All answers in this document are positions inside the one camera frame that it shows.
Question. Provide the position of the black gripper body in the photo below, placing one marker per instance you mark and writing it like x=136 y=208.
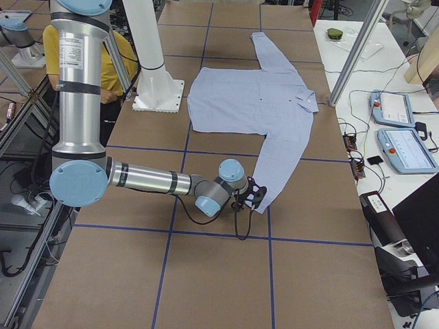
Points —
x=244 y=199

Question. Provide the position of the light blue striped shirt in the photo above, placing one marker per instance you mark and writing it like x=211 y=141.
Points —
x=272 y=101

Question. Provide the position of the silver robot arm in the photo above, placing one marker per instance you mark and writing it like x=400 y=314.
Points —
x=82 y=171

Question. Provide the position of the black phone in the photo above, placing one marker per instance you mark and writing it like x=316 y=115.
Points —
x=375 y=160

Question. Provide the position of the lower blue teach pendant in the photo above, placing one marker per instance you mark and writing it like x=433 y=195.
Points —
x=405 y=151

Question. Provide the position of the blue teach pendant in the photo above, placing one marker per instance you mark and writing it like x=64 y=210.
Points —
x=405 y=151
x=393 y=109

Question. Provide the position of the upper blue teach pendant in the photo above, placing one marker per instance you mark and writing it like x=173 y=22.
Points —
x=393 y=109

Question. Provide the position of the black monitor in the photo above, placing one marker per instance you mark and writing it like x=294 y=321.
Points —
x=417 y=216

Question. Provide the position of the black printer device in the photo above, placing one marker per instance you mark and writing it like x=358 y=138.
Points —
x=407 y=284

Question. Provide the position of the person in yellow shirt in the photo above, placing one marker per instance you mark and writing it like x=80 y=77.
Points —
x=111 y=89

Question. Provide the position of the green folded cloth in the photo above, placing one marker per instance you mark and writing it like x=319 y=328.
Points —
x=334 y=34

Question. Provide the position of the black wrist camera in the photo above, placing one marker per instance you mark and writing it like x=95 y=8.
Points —
x=254 y=194

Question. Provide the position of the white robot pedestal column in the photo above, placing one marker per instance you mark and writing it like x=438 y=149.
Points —
x=157 y=91

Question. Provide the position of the aluminium frame post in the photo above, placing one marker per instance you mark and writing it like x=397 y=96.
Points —
x=367 y=28

